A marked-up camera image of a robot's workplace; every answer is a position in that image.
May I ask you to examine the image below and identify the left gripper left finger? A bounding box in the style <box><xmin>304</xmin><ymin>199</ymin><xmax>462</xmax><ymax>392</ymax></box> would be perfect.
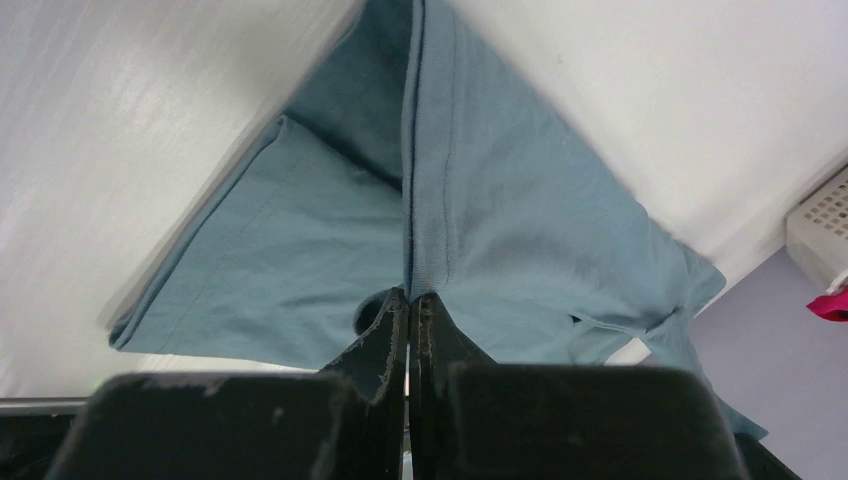
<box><xmin>48</xmin><ymin>288</ymin><xmax>409</xmax><ymax>479</ymax></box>

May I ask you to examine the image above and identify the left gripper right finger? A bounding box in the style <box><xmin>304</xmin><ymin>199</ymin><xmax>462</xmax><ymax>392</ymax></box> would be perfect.
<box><xmin>410</xmin><ymin>294</ymin><xmax>747</xmax><ymax>479</ymax></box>

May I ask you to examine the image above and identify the blue t shirt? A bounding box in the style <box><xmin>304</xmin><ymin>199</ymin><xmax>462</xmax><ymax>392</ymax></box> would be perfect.
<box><xmin>107</xmin><ymin>0</ymin><xmax>770</xmax><ymax>442</ymax></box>

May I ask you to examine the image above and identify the red t shirt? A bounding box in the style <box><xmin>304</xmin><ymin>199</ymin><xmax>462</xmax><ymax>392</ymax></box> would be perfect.
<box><xmin>807</xmin><ymin>289</ymin><xmax>848</xmax><ymax>322</ymax></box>

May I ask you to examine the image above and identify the white plastic laundry basket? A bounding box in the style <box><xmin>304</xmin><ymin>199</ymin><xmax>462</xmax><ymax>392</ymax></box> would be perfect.
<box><xmin>786</xmin><ymin>168</ymin><xmax>847</xmax><ymax>295</ymax></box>

